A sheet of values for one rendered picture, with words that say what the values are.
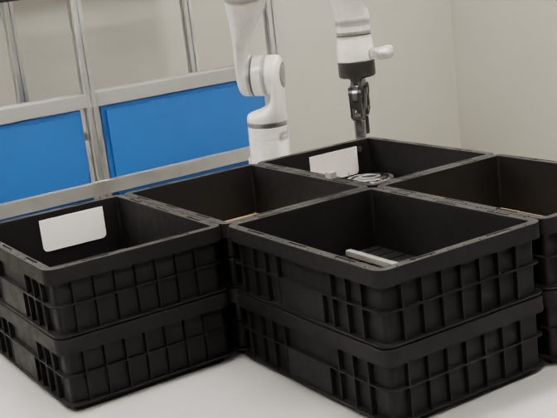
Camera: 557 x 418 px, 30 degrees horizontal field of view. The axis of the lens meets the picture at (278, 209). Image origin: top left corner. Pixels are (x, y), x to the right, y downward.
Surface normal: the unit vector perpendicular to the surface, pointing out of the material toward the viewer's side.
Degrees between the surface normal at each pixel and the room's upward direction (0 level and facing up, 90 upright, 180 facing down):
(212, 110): 90
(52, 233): 90
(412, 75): 90
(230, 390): 0
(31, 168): 90
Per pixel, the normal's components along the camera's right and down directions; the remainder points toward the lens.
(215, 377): -0.11, -0.97
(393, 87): 0.57, 0.13
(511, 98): -0.81, 0.22
